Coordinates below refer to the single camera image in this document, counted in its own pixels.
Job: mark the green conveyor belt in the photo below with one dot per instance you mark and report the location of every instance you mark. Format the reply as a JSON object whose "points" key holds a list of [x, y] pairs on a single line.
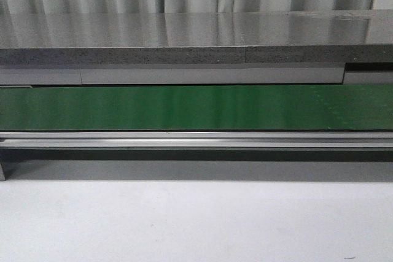
{"points": [[193, 107]]}

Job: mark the grey conveyor back guard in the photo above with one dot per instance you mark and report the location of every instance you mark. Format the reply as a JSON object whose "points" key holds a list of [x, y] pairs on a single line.
{"points": [[178, 74]]}

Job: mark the grey stone slab table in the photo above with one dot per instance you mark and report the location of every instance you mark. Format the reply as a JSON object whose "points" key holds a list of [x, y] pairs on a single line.
{"points": [[340, 36]]}

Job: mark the aluminium conveyor front rail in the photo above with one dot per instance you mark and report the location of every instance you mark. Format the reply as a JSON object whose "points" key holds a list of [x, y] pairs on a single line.
{"points": [[193, 139]]}

